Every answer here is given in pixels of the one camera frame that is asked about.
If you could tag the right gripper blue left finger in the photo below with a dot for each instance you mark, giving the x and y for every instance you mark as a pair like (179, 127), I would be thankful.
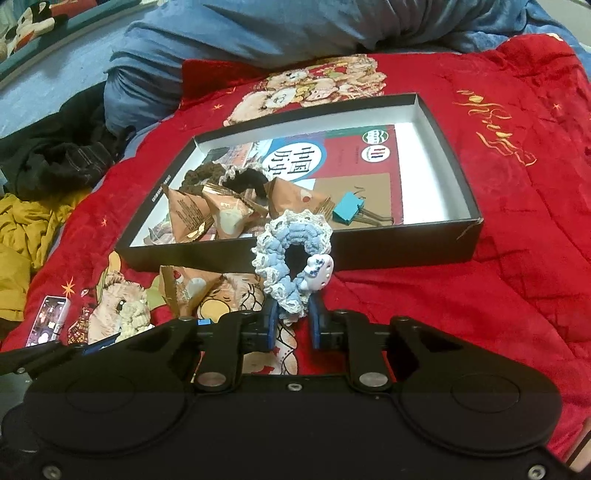
(264, 326)

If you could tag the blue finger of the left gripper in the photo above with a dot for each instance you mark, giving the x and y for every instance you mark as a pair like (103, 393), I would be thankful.
(99, 345)

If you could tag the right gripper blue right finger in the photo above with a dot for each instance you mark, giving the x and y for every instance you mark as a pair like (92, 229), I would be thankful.
(320, 323)

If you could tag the blue white crochet scrunchie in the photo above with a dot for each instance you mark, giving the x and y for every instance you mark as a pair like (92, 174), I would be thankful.
(293, 256)

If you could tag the brown snack packet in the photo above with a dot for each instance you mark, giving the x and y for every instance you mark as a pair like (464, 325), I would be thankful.
(183, 288)
(285, 196)
(231, 211)
(190, 215)

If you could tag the black white-trimmed scrunchie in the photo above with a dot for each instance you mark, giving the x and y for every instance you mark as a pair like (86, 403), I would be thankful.
(247, 182)

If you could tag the cream crochet scrunchie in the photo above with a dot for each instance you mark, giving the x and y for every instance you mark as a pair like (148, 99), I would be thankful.
(134, 319)

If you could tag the person's bare hand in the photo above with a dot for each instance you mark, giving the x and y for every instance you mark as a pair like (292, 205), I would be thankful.
(580, 457)

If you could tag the smartphone with lit screen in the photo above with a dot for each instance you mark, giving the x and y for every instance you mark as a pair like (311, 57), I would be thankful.
(49, 321)

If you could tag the mustard yellow jacket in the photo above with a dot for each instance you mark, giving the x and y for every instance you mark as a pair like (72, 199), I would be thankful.
(28, 231)

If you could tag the black shallow cardboard box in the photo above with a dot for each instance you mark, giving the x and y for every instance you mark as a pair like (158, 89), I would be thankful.
(442, 221)

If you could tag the black clothing pile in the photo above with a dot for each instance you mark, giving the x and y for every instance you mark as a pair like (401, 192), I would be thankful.
(69, 150)

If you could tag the blue duvet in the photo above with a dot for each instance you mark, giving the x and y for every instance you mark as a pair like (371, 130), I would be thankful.
(143, 82)

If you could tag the red embroidered bear blanket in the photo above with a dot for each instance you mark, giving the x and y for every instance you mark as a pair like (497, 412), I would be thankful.
(518, 118)

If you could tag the teal window ledge cushion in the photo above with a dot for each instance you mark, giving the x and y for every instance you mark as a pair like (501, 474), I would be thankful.
(80, 25)

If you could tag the mickey mouse plush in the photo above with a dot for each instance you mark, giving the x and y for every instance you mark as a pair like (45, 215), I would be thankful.
(39, 18)

